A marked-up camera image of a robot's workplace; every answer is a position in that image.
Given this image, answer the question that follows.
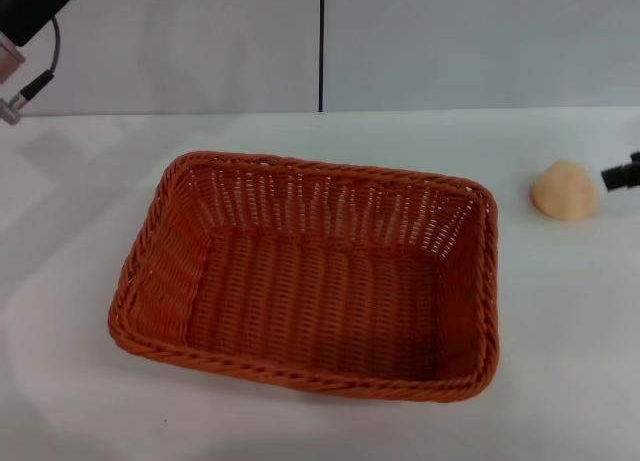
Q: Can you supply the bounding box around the orange woven rectangular basket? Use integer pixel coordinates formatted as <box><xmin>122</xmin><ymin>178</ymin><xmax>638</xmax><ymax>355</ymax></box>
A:
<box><xmin>106</xmin><ymin>150</ymin><xmax>501</xmax><ymax>391</ymax></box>

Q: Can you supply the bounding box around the peach coloured round bun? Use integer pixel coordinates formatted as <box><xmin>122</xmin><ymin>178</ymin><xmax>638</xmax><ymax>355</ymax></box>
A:
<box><xmin>530</xmin><ymin>159</ymin><xmax>600</xmax><ymax>222</ymax></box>

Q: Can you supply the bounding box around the purple cable with metal plug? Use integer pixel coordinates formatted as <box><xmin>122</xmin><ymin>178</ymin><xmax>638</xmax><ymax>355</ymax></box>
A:
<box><xmin>0</xmin><ymin>16</ymin><xmax>63</xmax><ymax>126</ymax></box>

